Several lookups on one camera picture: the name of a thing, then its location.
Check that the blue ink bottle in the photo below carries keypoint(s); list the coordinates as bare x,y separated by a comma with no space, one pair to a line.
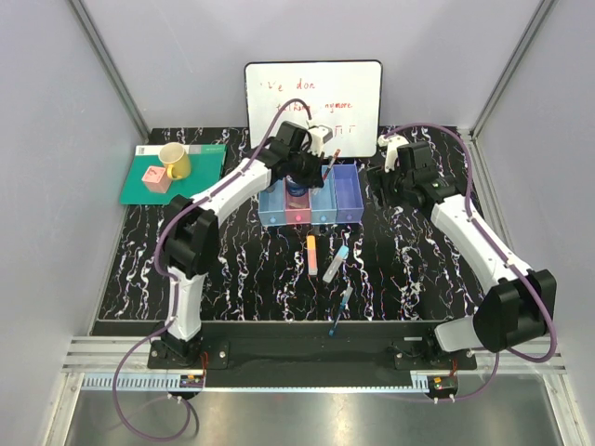
293,188

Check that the pink bin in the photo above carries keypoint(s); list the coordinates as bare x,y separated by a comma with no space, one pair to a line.
297,216

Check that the light blue bin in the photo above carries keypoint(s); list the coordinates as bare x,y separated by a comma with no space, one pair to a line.
323,203
271,206

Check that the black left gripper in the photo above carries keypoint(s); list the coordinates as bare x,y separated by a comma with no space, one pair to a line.
314,178

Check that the blue clear pen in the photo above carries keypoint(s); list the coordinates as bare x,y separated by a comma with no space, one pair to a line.
343,303

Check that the purple bin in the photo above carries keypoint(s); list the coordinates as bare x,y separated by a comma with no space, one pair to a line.
350,204

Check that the black marble pattern mat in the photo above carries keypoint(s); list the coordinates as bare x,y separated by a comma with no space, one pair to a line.
399,266

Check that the small whiteboard with red writing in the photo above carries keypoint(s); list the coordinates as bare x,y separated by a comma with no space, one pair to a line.
342,95

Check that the yellow mug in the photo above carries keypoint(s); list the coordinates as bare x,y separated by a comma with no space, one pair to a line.
175,160

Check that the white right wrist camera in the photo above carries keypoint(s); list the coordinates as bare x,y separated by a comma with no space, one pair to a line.
392,144

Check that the orange highlighter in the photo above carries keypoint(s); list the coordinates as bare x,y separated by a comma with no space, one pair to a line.
312,255

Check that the pink cube block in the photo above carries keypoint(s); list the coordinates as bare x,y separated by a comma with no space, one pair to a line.
156,179

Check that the red pen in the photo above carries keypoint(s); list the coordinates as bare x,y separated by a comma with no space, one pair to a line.
331,164

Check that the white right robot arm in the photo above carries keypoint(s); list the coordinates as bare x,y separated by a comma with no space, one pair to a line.
518,301

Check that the blue white highlighter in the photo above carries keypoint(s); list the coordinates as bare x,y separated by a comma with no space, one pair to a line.
335,264

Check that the white slotted cable duct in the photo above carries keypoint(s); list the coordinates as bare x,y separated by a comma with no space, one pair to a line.
222,382

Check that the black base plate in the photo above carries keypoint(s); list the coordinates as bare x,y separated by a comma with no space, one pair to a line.
358,348

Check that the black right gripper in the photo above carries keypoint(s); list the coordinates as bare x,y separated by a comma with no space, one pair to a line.
378,178

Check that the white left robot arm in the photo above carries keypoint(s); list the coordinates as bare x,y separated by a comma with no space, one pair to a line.
190,241

